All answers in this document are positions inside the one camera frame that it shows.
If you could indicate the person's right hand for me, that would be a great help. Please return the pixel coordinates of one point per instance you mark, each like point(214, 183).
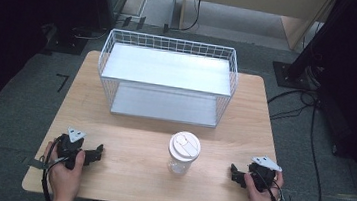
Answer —
point(260, 198)

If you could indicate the person's left hand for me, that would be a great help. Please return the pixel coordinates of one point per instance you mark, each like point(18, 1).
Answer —
point(64, 177)

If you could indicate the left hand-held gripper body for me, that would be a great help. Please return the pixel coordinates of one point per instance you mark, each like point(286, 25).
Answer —
point(68, 147)

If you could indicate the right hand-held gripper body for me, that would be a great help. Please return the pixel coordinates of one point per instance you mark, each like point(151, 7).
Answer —
point(261, 174)

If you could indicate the light wooden furniture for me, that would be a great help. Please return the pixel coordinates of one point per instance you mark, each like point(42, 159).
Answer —
point(260, 2)

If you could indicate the black stand base plate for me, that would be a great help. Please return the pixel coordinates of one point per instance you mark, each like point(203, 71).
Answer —
point(289, 75)
point(67, 40)

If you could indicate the clear cup with white lid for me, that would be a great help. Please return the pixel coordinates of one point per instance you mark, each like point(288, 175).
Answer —
point(183, 151)

